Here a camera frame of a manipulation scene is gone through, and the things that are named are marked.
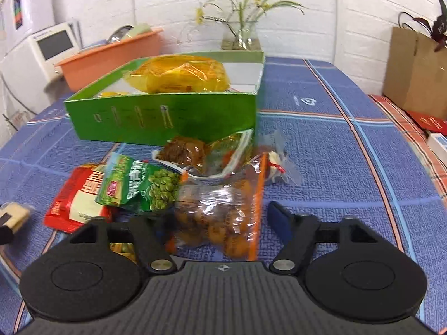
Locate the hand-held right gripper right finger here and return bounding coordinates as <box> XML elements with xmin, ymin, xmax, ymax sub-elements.
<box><xmin>267</xmin><ymin>200</ymin><xmax>381</xmax><ymax>276</ymax></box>

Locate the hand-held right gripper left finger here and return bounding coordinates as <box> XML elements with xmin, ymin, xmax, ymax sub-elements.
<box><xmin>69</xmin><ymin>216</ymin><xmax>176</xmax><ymax>276</ymax></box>

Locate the white device with screen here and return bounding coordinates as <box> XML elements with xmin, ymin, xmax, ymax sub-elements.
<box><xmin>28</xmin><ymin>21</ymin><xmax>83</xmax><ymax>82</ymax></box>

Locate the clear bag of orange balls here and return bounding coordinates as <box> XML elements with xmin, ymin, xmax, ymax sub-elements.
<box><xmin>164</xmin><ymin>154</ymin><xmax>269</xmax><ymax>262</ymax></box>

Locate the dark shiny utensil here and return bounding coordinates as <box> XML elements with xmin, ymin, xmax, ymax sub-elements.
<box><xmin>106</xmin><ymin>24</ymin><xmax>135</xmax><ymax>43</ymax></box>

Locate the pale green container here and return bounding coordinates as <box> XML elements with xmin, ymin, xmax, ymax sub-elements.
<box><xmin>129</xmin><ymin>23</ymin><xmax>151</xmax><ymax>38</ymax></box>

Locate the clear bag of yellow snacks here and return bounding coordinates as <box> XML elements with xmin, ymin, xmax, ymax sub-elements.
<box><xmin>124</xmin><ymin>55</ymin><xmax>232</xmax><ymax>94</ymax></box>

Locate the yellow flowered plant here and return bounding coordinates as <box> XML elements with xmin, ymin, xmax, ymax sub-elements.
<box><xmin>176</xmin><ymin>0</ymin><xmax>308</xmax><ymax>42</ymax></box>

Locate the white appliance cabinet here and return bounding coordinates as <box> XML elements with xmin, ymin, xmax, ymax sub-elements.
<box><xmin>0</xmin><ymin>40</ymin><xmax>67</xmax><ymax>140</ymax></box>

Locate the white power strip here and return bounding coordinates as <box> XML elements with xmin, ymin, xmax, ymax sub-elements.
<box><xmin>427</xmin><ymin>132</ymin><xmax>447</xmax><ymax>157</ymax></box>

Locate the glass vase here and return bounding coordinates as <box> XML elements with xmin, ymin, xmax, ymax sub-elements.
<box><xmin>221</xmin><ymin>21</ymin><xmax>262</xmax><ymax>51</ymax></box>

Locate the clear bag of brown snacks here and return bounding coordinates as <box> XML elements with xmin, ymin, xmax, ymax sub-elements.
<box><xmin>152</xmin><ymin>129</ymin><xmax>254</xmax><ymax>182</ymax></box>

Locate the large cardboard box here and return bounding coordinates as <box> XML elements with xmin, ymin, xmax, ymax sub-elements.
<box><xmin>382</xmin><ymin>26</ymin><xmax>447</xmax><ymax>121</ymax></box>

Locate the orange plastic basin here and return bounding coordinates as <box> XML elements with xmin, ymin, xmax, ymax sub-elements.
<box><xmin>55</xmin><ymin>27</ymin><xmax>165</xmax><ymax>92</ymax></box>

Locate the dark cable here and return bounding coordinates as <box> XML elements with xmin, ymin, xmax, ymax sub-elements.
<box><xmin>0</xmin><ymin>70</ymin><xmax>37</xmax><ymax>116</ymax></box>

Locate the blue patterned tablecloth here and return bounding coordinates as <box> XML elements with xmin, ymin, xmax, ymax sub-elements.
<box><xmin>0</xmin><ymin>56</ymin><xmax>447</xmax><ymax>335</ymax></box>

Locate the beige block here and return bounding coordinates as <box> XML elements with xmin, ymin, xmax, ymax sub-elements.
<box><xmin>0</xmin><ymin>202</ymin><xmax>31</xmax><ymax>233</ymax></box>

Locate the green pea snack packet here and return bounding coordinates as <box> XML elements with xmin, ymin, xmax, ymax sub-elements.
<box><xmin>95</xmin><ymin>152</ymin><xmax>182</xmax><ymax>215</ymax></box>

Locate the red and white snack packet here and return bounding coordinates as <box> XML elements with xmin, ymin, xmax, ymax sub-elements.
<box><xmin>44</xmin><ymin>163</ymin><xmax>114</xmax><ymax>234</ymax></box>

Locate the green cardboard box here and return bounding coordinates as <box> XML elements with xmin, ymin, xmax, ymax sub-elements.
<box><xmin>64</xmin><ymin>51</ymin><xmax>265</xmax><ymax>146</ymax></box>

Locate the white water purifier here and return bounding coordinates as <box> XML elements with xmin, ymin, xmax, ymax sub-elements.
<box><xmin>0</xmin><ymin>0</ymin><xmax>56</xmax><ymax>54</ymax></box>

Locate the red book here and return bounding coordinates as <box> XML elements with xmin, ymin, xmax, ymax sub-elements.
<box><xmin>407</xmin><ymin>110</ymin><xmax>447</xmax><ymax>137</ymax></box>

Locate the purple leafed plant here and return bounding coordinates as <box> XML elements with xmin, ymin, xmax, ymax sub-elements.
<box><xmin>398</xmin><ymin>0</ymin><xmax>447</xmax><ymax>53</ymax></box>

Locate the small clear bag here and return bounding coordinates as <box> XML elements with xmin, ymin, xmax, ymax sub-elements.
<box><xmin>258</xmin><ymin>129</ymin><xmax>303</xmax><ymax>186</ymax></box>

